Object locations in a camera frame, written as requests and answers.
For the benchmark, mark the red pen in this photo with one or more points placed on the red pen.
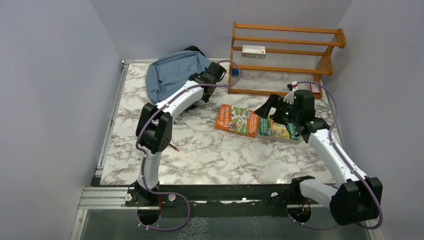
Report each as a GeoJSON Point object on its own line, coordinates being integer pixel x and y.
{"type": "Point", "coordinates": [174, 147]}

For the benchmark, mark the orange treehouse book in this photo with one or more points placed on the orange treehouse book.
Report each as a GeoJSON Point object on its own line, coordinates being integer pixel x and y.
{"type": "Point", "coordinates": [237, 120]}

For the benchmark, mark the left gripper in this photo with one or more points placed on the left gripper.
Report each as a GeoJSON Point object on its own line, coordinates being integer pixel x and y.
{"type": "Point", "coordinates": [206, 98]}

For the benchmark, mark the small blue object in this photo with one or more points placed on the small blue object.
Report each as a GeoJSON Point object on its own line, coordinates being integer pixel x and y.
{"type": "Point", "coordinates": [235, 72]}

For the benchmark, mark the blue student backpack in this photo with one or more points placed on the blue student backpack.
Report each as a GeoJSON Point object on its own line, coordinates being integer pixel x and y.
{"type": "Point", "coordinates": [168, 74]}

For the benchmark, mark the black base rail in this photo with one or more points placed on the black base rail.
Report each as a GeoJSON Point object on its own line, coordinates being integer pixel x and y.
{"type": "Point", "coordinates": [203, 201]}

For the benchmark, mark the wooden shelf rack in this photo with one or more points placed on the wooden shelf rack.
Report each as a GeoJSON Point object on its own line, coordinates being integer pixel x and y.
{"type": "Point", "coordinates": [292, 54]}

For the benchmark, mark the green treehouse book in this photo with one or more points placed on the green treehouse book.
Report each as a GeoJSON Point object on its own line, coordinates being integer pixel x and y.
{"type": "Point", "coordinates": [270, 130]}

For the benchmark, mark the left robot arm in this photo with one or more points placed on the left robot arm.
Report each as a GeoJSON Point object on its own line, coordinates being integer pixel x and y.
{"type": "Point", "coordinates": [155, 126]}

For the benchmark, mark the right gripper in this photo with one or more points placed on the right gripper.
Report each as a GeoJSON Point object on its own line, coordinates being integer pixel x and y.
{"type": "Point", "coordinates": [274, 101]}

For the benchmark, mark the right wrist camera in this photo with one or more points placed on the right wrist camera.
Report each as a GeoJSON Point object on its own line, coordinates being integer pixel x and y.
{"type": "Point", "coordinates": [293, 87]}

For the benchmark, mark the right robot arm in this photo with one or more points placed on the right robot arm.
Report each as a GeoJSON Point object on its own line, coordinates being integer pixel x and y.
{"type": "Point", "coordinates": [357, 197]}

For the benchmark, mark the small red white box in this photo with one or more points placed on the small red white box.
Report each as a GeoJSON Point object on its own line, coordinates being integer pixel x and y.
{"type": "Point", "coordinates": [315, 89]}

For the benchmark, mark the white box on shelf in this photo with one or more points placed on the white box on shelf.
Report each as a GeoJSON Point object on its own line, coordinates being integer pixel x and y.
{"type": "Point", "coordinates": [253, 51]}

